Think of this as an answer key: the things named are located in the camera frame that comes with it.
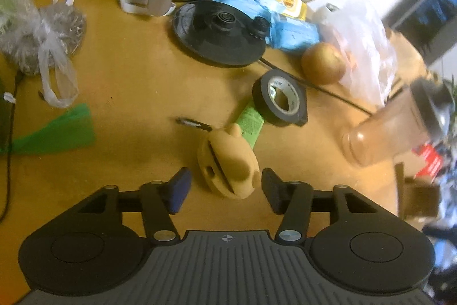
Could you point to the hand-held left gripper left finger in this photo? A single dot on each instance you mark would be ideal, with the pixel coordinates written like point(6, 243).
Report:
point(178, 190)

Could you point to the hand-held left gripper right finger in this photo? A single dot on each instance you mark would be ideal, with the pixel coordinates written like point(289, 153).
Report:
point(273, 190)

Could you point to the yellow plush pouch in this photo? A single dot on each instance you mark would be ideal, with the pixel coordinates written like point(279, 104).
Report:
point(228, 162)

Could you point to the black tape roll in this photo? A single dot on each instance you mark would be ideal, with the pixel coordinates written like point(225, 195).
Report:
point(260, 94)

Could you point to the wooden desktop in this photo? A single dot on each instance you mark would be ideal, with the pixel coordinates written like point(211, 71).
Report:
point(135, 83)

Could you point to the glass jar with black lid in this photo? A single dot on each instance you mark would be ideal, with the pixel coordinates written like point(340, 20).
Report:
point(378, 133)

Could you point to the green plastic bag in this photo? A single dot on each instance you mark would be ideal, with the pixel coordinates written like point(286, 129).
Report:
point(60, 130)

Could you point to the brown round fruit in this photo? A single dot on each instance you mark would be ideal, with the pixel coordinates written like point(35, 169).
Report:
point(323, 64)

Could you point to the cardboard box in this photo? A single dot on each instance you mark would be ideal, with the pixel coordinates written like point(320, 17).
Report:
point(417, 197)

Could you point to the blue wipes pack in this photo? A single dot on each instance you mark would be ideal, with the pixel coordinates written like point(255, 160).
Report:
point(292, 33)

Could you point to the black kettle base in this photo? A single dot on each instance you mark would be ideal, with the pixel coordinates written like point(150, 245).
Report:
point(200, 33)

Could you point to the red box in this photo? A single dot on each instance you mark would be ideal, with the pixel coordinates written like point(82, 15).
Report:
point(432, 158)

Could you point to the white plastic bag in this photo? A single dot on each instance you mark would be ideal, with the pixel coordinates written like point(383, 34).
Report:
point(360, 37)

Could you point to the yellow wipes pack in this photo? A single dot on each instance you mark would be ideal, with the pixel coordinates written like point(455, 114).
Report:
point(285, 1)

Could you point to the clear bag with dark contents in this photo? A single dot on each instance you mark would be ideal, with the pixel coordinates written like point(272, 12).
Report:
point(60, 26)

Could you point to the dark monitor screen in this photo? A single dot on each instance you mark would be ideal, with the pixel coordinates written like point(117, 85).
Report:
point(432, 12)

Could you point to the small black camera lens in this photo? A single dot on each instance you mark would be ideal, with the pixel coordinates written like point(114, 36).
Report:
point(260, 27)

